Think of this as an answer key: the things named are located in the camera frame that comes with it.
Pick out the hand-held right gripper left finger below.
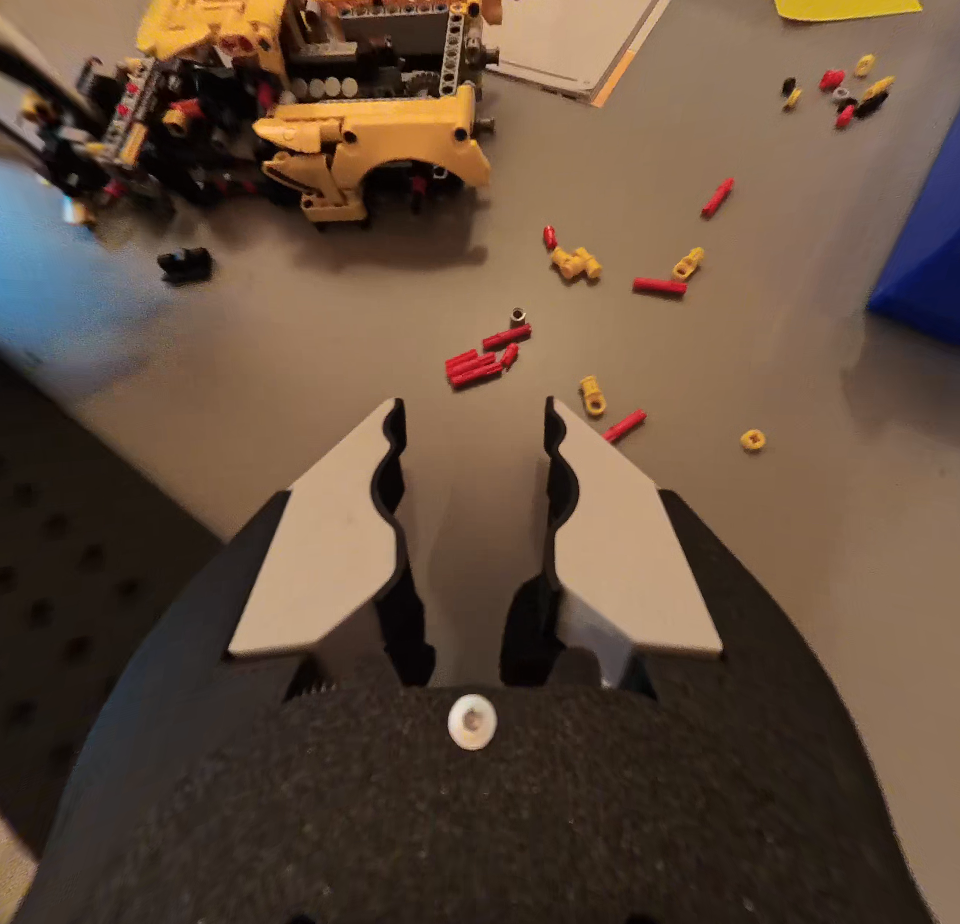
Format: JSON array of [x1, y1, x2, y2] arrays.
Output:
[[227, 397, 438, 689]]

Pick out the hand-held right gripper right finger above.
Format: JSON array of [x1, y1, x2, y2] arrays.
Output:
[[499, 396, 725, 691]]

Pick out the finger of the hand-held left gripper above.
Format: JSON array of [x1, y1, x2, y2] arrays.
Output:
[[0, 16, 104, 142]]

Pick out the small black connector piece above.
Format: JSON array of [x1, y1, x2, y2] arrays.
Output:
[[156, 246, 215, 286]]

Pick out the yellow toy brick car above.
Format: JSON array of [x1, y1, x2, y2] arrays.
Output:
[[15, 0, 504, 227]]

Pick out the grey desk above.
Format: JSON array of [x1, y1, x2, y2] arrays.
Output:
[[0, 0, 960, 924]]

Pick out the black perforated mat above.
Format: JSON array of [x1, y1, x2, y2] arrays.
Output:
[[0, 354, 226, 857]]

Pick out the scattered small brick pieces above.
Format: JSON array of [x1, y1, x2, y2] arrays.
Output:
[[444, 54, 897, 454]]

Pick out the blue storage bin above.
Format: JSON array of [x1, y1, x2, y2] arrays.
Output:
[[866, 114, 960, 347]]

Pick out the open instruction booklet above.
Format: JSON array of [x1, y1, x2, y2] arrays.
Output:
[[300, 0, 695, 109]]

